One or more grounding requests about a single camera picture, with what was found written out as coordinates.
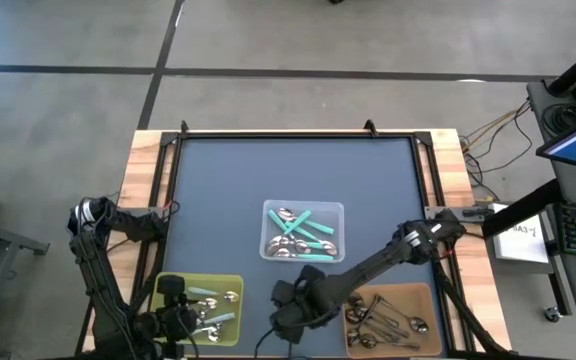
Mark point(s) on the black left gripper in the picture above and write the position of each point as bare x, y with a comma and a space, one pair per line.
170, 325

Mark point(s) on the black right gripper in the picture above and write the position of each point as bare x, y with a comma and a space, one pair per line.
303, 305

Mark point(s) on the black metal spoon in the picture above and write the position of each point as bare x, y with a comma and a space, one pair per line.
418, 325
353, 316
353, 337
368, 341
354, 299
374, 312

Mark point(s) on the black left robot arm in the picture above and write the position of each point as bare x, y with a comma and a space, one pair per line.
100, 280

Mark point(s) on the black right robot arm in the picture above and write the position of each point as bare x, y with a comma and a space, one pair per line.
378, 260

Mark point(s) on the yellow-green plastic bin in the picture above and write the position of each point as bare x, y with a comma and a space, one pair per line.
233, 335

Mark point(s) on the clear plastic bin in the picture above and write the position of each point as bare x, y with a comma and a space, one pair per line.
335, 210

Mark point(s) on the orange plastic bin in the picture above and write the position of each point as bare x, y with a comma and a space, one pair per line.
428, 300

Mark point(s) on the blue-grey table mat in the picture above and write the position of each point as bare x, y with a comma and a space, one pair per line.
293, 170

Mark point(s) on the metal mounting plate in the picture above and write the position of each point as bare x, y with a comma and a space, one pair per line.
432, 214

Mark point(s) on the grey metal stand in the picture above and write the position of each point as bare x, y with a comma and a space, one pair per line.
13, 240

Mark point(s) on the white paper sheet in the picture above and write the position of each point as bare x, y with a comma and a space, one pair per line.
520, 245

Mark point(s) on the black support beam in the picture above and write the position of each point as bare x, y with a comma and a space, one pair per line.
528, 205

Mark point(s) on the cart caster wheel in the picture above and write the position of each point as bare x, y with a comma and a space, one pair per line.
552, 315

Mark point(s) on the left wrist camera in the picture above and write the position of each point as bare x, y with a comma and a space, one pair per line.
170, 285

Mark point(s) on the black aluminium table frame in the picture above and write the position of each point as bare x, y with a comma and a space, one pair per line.
293, 134

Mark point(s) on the black frame clamp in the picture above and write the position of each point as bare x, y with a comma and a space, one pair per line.
184, 127
370, 128

